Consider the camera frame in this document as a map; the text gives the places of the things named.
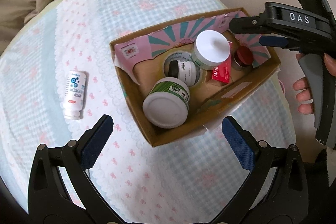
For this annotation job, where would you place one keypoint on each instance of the clear tape roll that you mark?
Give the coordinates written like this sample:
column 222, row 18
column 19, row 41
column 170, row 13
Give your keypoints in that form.
column 183, row 55

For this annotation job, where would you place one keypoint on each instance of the grey L'Oreal jar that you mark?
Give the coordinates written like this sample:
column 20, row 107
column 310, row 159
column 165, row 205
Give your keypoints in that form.
column 183, row 70

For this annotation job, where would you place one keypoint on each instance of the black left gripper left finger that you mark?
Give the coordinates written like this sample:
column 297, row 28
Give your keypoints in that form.
column 60, row 190

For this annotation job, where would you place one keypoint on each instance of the red small carton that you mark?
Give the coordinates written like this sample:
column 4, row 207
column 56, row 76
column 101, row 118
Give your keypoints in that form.
column 221, row 74

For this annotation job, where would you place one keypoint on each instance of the pale green white jar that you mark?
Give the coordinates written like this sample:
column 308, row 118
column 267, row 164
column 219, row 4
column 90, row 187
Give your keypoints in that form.
column 210, row 50

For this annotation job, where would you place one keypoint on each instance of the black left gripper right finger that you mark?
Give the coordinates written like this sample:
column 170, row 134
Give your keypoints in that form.
column 275, row 190

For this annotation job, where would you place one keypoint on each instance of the green white lidded jar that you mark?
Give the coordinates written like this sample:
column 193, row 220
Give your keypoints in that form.
column 167, row 104

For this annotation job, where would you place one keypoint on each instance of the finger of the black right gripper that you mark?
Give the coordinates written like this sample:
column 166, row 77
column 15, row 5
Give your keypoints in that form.
column 250, row 24

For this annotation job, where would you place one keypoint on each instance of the white pill bottle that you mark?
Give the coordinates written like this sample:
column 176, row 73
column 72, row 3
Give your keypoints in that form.
column 74, row 94

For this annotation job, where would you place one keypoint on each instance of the dark red lidded tin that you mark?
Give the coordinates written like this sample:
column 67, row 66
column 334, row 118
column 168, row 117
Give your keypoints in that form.
column 242, row 58

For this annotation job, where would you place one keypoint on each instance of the pink teal cardboard box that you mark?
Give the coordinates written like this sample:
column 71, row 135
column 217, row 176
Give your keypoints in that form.
column 139, row 58

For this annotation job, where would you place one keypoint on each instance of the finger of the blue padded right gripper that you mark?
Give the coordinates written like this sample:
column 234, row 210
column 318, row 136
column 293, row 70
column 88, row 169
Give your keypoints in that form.
column 273, row 41

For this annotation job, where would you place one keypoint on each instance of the person's right hand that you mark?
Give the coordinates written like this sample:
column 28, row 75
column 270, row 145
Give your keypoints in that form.
column 303, row 88

